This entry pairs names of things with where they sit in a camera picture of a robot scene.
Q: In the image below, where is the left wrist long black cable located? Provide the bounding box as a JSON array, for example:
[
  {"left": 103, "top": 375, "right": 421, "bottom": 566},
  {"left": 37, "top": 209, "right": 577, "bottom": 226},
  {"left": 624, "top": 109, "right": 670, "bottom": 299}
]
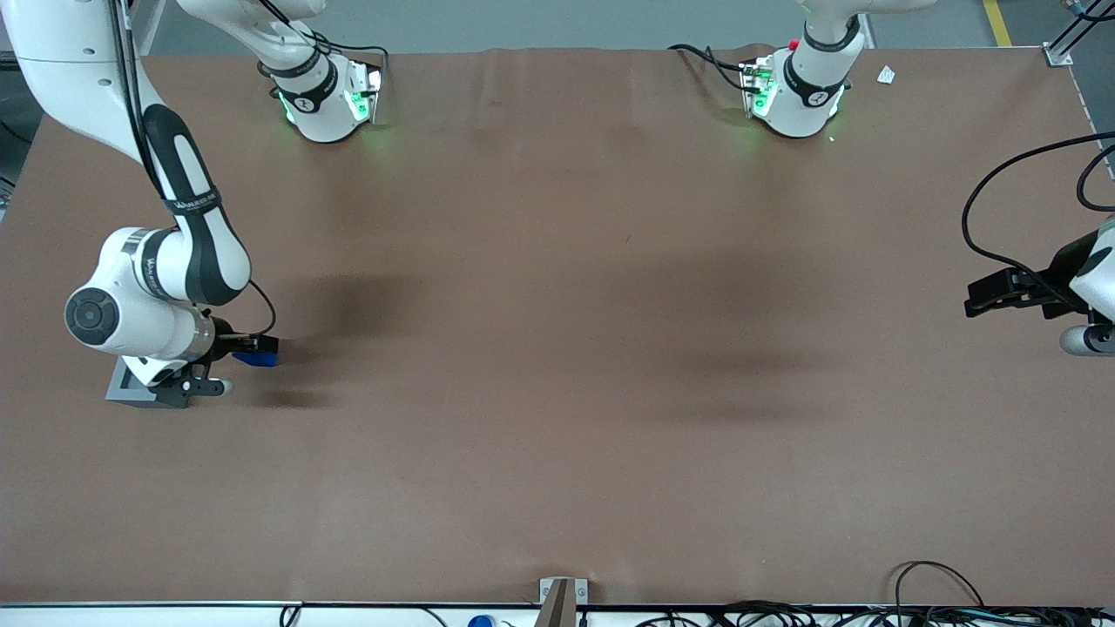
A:
[{"left": 961, "top": 131, "right": 1115, "bottom": 290}]

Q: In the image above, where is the left arm base black cable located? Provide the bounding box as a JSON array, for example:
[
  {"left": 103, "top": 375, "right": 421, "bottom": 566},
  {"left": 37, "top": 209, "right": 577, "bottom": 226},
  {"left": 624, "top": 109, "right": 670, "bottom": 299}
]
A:
[{"left": 668, "top": 43, "right": 753, "bottom": 93}]

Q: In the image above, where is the gray square socket base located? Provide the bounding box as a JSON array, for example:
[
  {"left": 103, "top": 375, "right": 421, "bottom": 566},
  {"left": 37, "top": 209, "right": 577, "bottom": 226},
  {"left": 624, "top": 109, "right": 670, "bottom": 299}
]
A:
[{"left": 105, "top": 355, "right": 194, "bottom": 409}]

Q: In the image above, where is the looped black cable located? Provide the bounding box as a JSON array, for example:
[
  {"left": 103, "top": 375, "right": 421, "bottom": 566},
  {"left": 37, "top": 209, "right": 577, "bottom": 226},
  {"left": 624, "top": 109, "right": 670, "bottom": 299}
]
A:
[{"left": 895, "top": 560, "right": 986, "bottom": 610}]

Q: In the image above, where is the left wrist grey camera box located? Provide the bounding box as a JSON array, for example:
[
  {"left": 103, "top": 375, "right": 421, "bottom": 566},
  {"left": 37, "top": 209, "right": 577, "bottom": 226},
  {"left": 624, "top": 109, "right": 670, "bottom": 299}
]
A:
[{"left": 1059, "top": 324, "right": 1115, "bottom": 358}]

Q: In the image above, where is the left wrist short black cable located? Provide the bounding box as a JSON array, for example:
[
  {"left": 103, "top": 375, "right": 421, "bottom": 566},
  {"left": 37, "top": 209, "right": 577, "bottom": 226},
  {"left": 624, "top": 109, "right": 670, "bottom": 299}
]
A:
[{"left": 1076, "top": 144, "right": 1115, "bottom": 213}]

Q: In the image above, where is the aluminium frame extrusion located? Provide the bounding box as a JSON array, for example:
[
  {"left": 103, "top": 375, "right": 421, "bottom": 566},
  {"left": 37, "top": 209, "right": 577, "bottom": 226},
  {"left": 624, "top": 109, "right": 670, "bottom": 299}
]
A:
[{"left": 1043, "top": 0, "right": 1115, "bottom": 67}]

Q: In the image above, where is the arm base black cable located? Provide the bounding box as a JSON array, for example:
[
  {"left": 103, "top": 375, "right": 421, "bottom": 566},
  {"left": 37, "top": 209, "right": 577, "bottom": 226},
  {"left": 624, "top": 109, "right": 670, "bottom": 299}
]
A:
[
  {"left": 668, "top": 43, "right": 753, "bottom": 93},
  {"left": 258, "top": 0, "right": 390, "bottom": 90}
]

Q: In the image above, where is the paper table cover sheet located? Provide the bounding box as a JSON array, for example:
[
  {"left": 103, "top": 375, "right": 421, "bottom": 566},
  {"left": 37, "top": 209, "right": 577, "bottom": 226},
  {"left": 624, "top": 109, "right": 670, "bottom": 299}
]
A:
[{"left": 0, "top": 45, "right": 1115, "bottom": 608}]

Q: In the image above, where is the metal bracket with post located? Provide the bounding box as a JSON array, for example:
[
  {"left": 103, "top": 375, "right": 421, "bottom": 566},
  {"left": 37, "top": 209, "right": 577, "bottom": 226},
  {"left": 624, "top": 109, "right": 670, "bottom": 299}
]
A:
[{"left": 535, "top": 576, "right": 590, "bottom": 627}]

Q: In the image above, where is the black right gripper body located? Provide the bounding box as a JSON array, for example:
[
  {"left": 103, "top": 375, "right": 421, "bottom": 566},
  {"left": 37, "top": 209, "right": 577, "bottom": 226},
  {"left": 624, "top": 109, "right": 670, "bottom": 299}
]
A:
[{"left": 209, "top": 315, "right": 254, "bottom": 361}]

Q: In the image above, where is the right arm base black cable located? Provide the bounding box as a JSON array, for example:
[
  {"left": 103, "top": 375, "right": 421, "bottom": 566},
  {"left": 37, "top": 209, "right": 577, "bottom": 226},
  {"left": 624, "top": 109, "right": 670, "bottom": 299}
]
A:
[{"left": 258, "top": 0, "right": 390, "bottom": 90}]

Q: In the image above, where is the tangled black cable bundle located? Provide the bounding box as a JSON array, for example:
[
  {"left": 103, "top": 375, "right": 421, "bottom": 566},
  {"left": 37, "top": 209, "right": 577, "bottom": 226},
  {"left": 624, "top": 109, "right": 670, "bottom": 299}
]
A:
[{"left": 640, "top": 598, "right": 1115, "bottom": 627}]

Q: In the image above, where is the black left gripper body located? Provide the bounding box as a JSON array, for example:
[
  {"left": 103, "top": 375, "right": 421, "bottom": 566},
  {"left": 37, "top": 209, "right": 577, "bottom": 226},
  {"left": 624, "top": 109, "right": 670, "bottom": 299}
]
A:
[{"left": 1041, "top": 228, "right": 1100, "bottom": 320}]

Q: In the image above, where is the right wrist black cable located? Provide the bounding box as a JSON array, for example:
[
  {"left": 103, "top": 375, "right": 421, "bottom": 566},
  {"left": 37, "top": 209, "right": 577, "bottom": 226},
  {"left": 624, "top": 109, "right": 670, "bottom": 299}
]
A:
[{"left": 108, "top": 0, "right": 279, "bottom": 340}]

